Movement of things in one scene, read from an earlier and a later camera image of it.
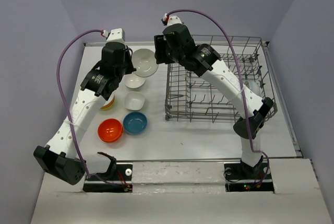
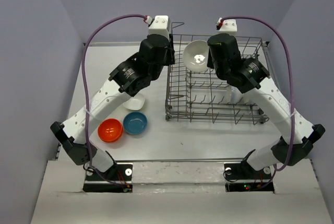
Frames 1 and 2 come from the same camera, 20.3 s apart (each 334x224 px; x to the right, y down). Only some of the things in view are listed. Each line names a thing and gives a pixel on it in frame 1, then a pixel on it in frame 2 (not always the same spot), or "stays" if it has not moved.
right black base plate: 240,177 stays
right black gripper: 160,44 -> 211,62
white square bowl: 134,100 stays
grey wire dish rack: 191,97 stays
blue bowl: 135,122 stays
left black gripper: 130,68 -> 171,59
